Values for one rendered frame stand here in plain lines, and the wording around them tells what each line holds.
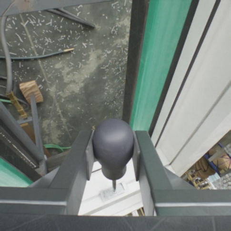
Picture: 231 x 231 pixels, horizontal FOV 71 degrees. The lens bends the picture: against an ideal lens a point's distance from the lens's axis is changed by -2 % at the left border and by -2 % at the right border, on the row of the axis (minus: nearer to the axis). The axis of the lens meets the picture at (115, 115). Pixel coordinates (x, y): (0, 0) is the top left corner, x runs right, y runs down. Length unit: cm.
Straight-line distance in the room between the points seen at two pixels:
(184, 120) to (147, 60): 12
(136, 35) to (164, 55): 3
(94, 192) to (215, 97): 24
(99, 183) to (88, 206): 4
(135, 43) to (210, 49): 7
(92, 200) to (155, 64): 24
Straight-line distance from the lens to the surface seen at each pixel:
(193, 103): 23
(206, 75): 20
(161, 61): 19
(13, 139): 69
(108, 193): 32
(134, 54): 19
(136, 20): 18
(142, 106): 22
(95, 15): 110
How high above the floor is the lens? 98
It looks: 33 degrees down
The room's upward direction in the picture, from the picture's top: 153 degrees clockwise
